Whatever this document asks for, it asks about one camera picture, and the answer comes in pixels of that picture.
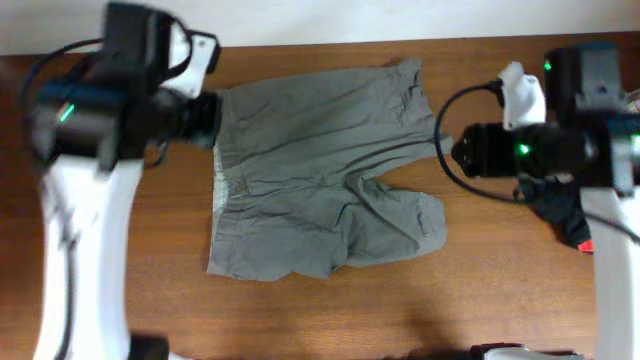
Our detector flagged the black garment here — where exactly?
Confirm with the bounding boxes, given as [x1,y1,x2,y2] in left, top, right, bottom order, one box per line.
[515,178,594,255]

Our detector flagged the grey shorts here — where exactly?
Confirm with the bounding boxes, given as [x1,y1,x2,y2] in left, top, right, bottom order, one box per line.
[207,58,451,281]

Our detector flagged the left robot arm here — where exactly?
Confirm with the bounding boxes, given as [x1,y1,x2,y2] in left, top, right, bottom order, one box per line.
[20,2,221,359]

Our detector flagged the beige crumpled garment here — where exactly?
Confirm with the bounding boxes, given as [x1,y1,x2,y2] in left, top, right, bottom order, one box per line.
[626,89,640,113]

